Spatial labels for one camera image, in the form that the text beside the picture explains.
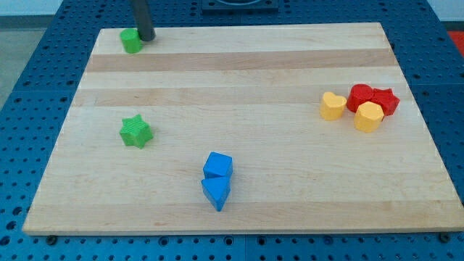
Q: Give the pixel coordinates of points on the green star block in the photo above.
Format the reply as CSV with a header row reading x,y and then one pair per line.
x,y
135,131

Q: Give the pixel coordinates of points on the red star block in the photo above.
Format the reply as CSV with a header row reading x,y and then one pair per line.
x,y
386,99

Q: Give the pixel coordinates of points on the blue cube block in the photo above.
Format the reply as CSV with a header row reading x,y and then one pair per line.
x,y
218,165

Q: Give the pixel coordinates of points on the blue triangle block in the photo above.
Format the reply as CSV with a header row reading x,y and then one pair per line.
x,y
216,191

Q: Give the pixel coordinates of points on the wooden board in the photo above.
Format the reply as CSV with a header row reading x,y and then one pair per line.
x,y
252,93

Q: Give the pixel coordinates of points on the yellow heart block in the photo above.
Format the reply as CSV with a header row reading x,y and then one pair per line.
x,y
332,106

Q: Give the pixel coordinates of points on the red cylinder block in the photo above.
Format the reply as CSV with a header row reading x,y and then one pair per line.
x,y
359,94

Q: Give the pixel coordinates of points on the yellow hexagon block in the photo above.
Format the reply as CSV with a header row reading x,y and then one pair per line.
x,y
368,117

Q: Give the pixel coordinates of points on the green cylinder block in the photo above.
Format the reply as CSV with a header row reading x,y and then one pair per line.
x,y
131,40

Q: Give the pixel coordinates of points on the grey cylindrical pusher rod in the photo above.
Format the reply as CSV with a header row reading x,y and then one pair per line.
x,y
143,19

